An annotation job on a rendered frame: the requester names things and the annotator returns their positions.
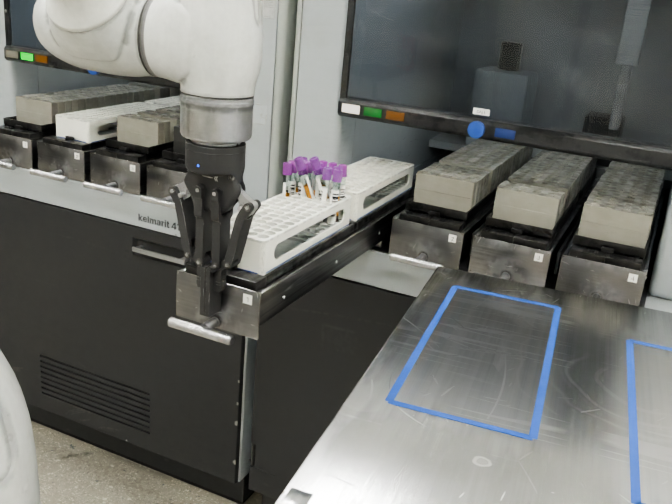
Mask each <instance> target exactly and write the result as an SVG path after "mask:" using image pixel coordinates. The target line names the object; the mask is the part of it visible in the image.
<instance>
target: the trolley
mask: <svg viewBox="0 0 672 504"><path fill-rule="evenodd" d="M275 504H672V313H670V312H665V311H660V310H655V309H650V308H645V307H640V306H635V305H630V304H625V303H620V302H615V301H610V300H605V299H600V298H595V297H590V296H585V295H580V294H575V293H570V292H565V291H560V290H555V289H550V288H545V287H540V286H535V285H530V284H525V283H520V282H515V281H510V280H505V279H500V278H495V277H490V276H485V275H480V274H475V273H470V272H465V271H460V270H455V269H450V268H445V267H440V266H438V267H437V268H436V270H435V271H434V273H433V274H432V276H431V277H430V279H429V280H428V281H427V283H426V284H425V286H424V287H423V289H422V290H421V292H420V293H419V295H418V296H417V297H416V299H415V300H414V302H413V303H412V305H411V306H410V308H409V309H408V310H407V312H406V313H405V315H404V316H403V318H402V319H401V321H400V322H399V324H398V325H397V326H396V328H395V329H394V331H393V332H392V334H391V335H390V337H389V338H388V340H387V341H386V342H385V344H384V345H383V347H382V348H381V350H380V351H379V353H378V354H377V356H376V357H375V358H374V360H373V361H372V363H371V364H370V366H369V367H368V369H367V370H366V371H365V373H364V374H363V376H362V377H361V379H360V380H359V382H358V383H357V385H356V386H355V387H354V389H353V390H352V392H351V393H350V395H349V396H348V398H347V399H346V401H345V402H344V403H343V405H342V406H341V408H340V409H339V411H338V412H337V414H336V415H335V417H334V418H333V419H332V421H331V422H330V424H329V425H328V427H327V428H326V430H325V431H324V432H323V434H322V435H321V437H320V438H319V440H318V441H317V443H316V444H315V446H314V447H313V448H312V450H311V451H310V453H309V454H308V456H307V457H306V459H305V460H304V462H303V463H302V464H301V466H300V467H299V469H298V470H297V472H296V473H295V475H294V476H293V478H292V479H291V480H290V482H289V483H288V485H287V486H286V488H285V489H284V491H283V492H282V493H281V495H280V496H279V498H278V499H277V501H276V502H275Z"/></svg>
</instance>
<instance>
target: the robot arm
mask: <svg viewBox="0 0 672 504"><path fill-rule="evenodd" d="M33 25H34V30H35V33H36V36H37V38H38V40H39V41H40V43H41V44H42V45H43V46H44V48H45V49H47V50H48V51H49V52H50V53H51V54H53V55H54V56H55V57H57V58H59V59H61V60H62V61H64V62H66V63H68V64H71V65H73V66H76V67H79V68H82V69H86V70H91V71H95V72H101V73H106V74H112V75H119V76H130V77H144V76H150V77H159V78H164V79H168V80H171V81H173V82H176V83H180V91H181V94H180V133H181V135H182V136H183V137H185V138H187V139H186V140H185V166H186V168H187V173H186V175H185V177H184V181H183V182H182V183H180V184H177V185H174V186H170V187H169V189H168V191H169V194H170V196H171V198H172V200H173V202H174V204H175V209H176V215H177V220H178V226H179V231H180V237H181V242H182V248H183V253H184V256H185V258H187V259H192V260H193V261H194V262H195V264H196V265H197V278H196V283H197V287H200V313H199V314H200V315H202V316H206V317H211V316H212V315H214V314H216V313H217V312H219V311H220V310H221V295H222V291H223V290H225V288H226V276H227V269H230V268H232V267H234V266H236V265H238V264H240V262H241V259H242V255H243V251H244V248H245V245H246V241H247V238H248V234H249V230H250V227H251V223H252V220H253V216H254V215H255V214H256V212H257V211H258V210H259V208H260V207H261V202H260V201H259V200H258V199H255V200H253V199H252V198H251V197H250V196H249V195H248V194H247V193H246V192H245V190H246V187H245V184H244V181H243V173H244V169H245V154H246V143H245V141H248V140H249V139H250V138H251V137H252V126H253V106H254V101H255V100H254V93H255V86H256V82H257V79H258V76H259V74H260V70H261V63H262V54H263V14H262V2H261V0H37V1H36V3H35V6H34V10H33ZM192 198H193V200H194V205H193V200H192ZM238 201H239V205H238V207H237V210H238V211H239V212H238V214H237V216H236V219H235V222H234V226H233V230H232V233H231V237H230V223H231V217H232V215H233V207H234V206H235V205H236V203H237V202H238ZM210 261H212V262H210ZM0 504H40V486H39V476H38V465H37V456H36V448H35V442H34V436H33V430H32V424H31V419H30V415H29V411H28V408H27V405H26V401H25V398H24V395H23V392H22V389H21V387H20V385H19V382H18V380H17V378H16V376H15V373H14V371H13V370H12V368H11V366H10V364H9V363H8V361H7V359H6V358H5V356H4V355H3V353H2V351H1V350H0Z"/></svg>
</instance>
